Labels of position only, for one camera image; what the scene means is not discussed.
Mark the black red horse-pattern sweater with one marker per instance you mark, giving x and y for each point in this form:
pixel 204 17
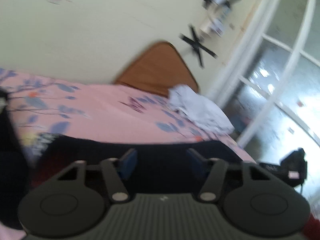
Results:
pixel 160 168

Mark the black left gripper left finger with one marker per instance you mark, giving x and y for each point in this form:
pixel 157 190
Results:
pixel 117 170

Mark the brown perforated cushion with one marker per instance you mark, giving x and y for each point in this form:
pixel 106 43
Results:
pixel 156 70

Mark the white framed glass door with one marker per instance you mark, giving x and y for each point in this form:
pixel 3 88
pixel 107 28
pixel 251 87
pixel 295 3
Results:
pixel 270 92

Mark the black bag on floor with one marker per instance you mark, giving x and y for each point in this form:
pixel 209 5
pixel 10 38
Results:
pixel 288 174

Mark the white crumpled garment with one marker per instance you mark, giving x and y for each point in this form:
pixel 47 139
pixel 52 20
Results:
pixel 198 109

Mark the pink floral bed sheet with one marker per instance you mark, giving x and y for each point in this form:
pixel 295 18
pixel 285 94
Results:
pixel 104 113

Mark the white plug adapter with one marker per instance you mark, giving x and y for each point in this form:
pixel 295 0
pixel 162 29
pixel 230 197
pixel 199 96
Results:
pixel 207 28

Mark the black tape cross lower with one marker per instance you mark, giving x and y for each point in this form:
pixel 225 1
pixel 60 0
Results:
pixel 196 46

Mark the white power strip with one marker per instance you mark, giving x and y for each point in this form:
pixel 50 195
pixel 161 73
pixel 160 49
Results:
pixel 220 16

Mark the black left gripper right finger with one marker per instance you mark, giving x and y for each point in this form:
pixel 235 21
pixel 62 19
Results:
pixel 211 172

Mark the black clothes pile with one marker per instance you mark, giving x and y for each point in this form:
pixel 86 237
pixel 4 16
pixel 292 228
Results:
pixel 15 171

